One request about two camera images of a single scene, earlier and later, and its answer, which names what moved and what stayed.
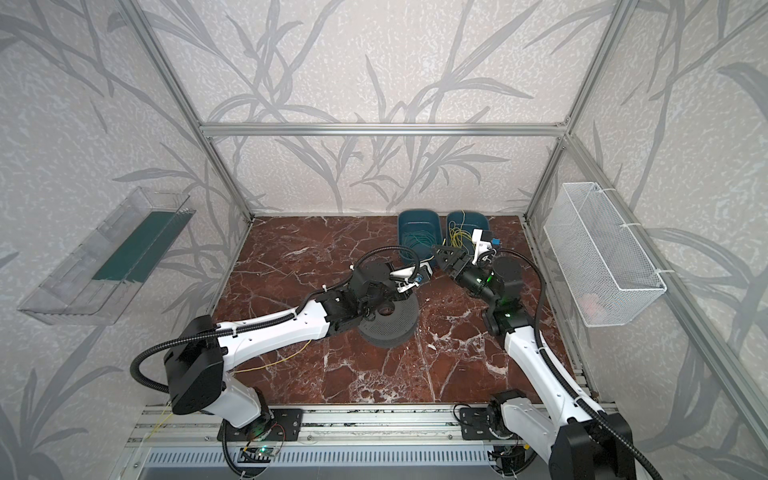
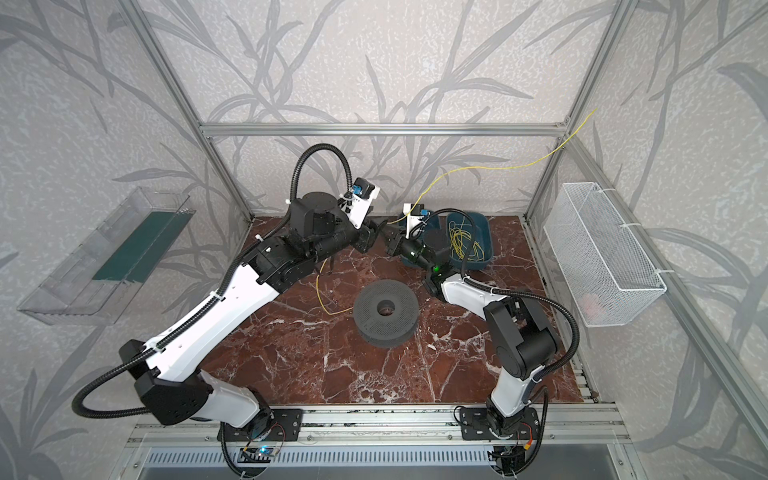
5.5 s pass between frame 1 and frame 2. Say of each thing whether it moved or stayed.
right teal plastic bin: stayed
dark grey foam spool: stayed
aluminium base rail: stayed
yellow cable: moved
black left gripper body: moved
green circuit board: stayed
